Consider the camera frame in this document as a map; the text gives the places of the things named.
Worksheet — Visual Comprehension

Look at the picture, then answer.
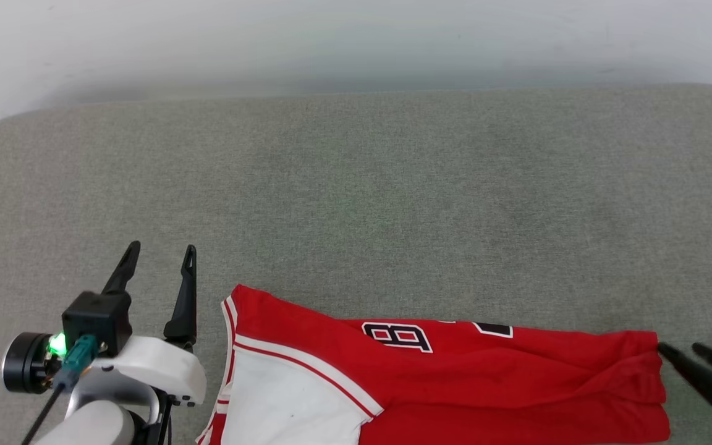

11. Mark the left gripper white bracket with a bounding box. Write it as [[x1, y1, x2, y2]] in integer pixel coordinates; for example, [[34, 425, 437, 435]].
[[1, 240, 208, 407]]

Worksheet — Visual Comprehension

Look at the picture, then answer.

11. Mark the red and white basketball jersey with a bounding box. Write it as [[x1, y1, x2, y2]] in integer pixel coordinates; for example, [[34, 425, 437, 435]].
[[194, 284, 671, 445]]

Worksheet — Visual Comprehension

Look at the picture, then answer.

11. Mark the grey fabric sofa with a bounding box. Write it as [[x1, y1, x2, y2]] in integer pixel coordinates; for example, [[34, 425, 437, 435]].
[[0, 83, 712, 445]]

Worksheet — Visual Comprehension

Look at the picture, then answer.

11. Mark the teal cable connector plug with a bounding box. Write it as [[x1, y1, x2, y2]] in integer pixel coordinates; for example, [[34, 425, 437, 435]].
[[52, 334, 99, 391]]

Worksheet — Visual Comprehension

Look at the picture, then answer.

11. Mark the black camera cable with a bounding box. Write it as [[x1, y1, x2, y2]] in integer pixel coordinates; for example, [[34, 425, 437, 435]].
[[21, 384, 65, 445]]

